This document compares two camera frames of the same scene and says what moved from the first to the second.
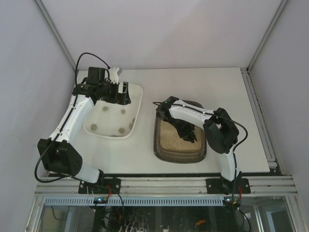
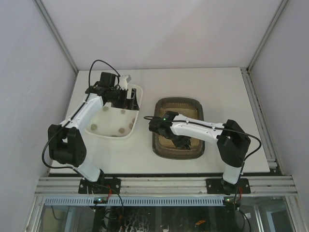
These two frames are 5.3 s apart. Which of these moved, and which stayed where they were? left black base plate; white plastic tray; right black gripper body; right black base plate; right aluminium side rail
Moved: right black gripper body
Stayed: right aluminium side rail; right black base plate; white plastic tray; left black base plate
